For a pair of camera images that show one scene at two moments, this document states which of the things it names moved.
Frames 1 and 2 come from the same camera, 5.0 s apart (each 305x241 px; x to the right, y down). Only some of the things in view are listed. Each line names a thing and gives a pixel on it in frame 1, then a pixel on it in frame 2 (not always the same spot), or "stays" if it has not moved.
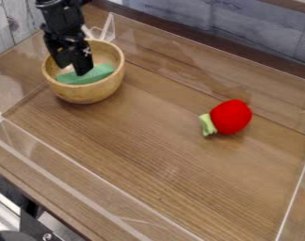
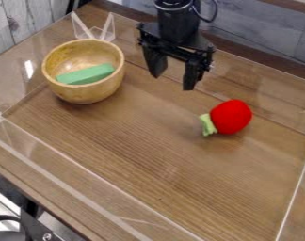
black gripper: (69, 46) → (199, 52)
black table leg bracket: (32, 225) stays
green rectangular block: (100, 72) stays
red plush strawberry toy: (228, 119) stays
